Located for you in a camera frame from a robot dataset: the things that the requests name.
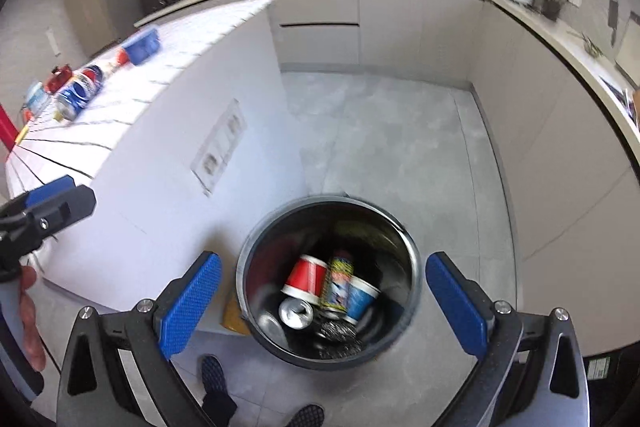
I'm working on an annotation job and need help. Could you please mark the person's left shoe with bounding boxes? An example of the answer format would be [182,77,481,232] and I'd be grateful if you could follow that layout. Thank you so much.
[200,354,226,395]

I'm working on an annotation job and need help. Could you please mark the black utensil holder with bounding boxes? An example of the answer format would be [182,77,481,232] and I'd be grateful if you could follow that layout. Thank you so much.
[540,0,566,22]

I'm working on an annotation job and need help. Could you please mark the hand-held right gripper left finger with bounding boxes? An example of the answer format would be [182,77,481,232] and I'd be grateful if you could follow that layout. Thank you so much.
[56,251,222,427]

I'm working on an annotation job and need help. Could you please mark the beige refrigerator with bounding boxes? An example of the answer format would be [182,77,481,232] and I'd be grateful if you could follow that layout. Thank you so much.
[65,0,131,58]

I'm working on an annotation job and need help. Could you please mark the black plastic bucket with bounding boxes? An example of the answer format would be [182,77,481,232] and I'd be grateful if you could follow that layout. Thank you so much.
[235,193,423,370]

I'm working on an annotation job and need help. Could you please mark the red object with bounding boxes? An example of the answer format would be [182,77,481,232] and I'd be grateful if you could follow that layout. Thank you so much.
[0,103,20,152]

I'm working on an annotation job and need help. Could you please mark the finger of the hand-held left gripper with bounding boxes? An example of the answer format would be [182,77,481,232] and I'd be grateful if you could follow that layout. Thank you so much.
[0,175,76,220]
[15,185,97,253]

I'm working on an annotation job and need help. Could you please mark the red paper cup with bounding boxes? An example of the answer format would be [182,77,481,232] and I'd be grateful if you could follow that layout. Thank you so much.
[281,254,328,305]

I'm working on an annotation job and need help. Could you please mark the blue bowl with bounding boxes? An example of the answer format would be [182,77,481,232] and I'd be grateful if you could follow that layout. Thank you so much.
[122,28,161,65]

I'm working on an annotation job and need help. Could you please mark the person's left hand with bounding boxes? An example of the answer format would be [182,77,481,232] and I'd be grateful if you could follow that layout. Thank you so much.
[19,266,48,373]

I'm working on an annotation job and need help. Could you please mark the person's shoe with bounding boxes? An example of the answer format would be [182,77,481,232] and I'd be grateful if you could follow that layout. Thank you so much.
[285,403,326,427]
[200,354,226,395]

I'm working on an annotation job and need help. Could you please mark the yellow black drink can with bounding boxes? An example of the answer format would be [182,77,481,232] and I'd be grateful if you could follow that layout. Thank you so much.
[277,297,316,330]
[319,249,356,313]

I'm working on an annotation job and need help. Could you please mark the red box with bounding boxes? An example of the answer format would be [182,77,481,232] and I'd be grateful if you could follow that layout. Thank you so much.
[44,64,73,94]

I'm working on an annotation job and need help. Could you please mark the blue drink can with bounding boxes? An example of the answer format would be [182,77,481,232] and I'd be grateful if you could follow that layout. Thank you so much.
[54,64,104,122]

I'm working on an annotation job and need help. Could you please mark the person's left leg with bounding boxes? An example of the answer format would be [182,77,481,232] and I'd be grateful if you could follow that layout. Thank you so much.
[200,389,238,427]

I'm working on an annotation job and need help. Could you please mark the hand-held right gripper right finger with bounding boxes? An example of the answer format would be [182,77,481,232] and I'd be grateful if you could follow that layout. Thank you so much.
[425,251,591,427]

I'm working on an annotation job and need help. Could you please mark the beige cutting board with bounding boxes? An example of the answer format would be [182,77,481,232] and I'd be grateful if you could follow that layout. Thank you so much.
[614,11,640,75]

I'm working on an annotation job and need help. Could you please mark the white blue canister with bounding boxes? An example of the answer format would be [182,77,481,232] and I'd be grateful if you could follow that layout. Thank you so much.
[22,82,51,118]

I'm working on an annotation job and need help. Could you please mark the person's right shoe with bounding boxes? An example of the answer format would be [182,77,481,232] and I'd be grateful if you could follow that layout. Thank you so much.
[285,403,326,427]

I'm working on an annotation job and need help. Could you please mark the beige lower cabinets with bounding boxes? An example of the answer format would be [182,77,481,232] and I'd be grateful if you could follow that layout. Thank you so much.
[140,0,640,358]

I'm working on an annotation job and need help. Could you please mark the blue paper cup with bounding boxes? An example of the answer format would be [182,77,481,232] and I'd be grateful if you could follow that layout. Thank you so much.
[342,277,382,325]

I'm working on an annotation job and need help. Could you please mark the kitchen cleaver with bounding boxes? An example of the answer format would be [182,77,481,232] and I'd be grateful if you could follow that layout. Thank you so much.
[607,0,621,46]

